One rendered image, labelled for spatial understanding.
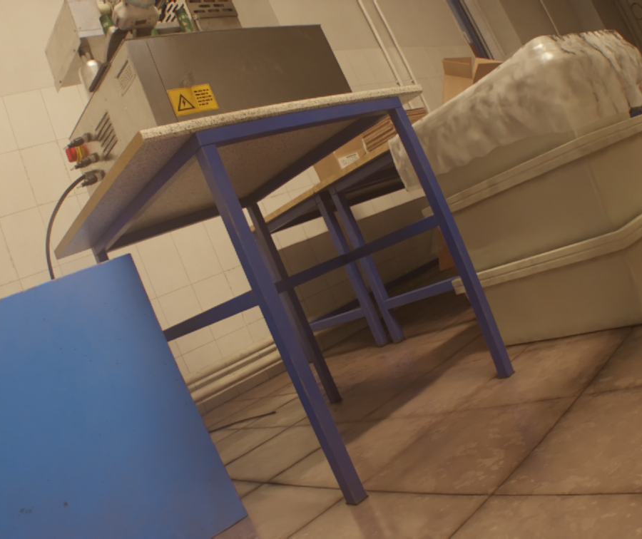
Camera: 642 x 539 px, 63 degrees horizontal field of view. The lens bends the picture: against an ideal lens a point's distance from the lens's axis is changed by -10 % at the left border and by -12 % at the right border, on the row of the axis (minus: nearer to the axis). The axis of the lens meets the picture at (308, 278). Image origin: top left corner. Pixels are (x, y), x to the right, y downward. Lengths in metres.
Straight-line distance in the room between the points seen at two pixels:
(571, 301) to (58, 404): 1.19
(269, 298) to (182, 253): 2.00
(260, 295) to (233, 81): 0.54
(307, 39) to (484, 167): 0.57
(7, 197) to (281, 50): 1.71
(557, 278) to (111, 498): 1.13
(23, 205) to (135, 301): 1.70
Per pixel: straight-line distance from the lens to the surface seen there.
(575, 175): 1.39
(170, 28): 1.71
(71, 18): 1.62
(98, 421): 1.14
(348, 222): 2.48
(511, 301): 1.63
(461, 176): 1.61
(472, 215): 1.61
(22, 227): 2.80
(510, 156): 1.50
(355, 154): 3.14
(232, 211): 1.02
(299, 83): 1.46
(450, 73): 2.88
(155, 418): 1.18
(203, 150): 1.04
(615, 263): 1.41
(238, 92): 1.34
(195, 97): 1.28
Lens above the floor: 0.41
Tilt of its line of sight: level
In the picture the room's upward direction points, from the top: 23 degrees counter-clockwise
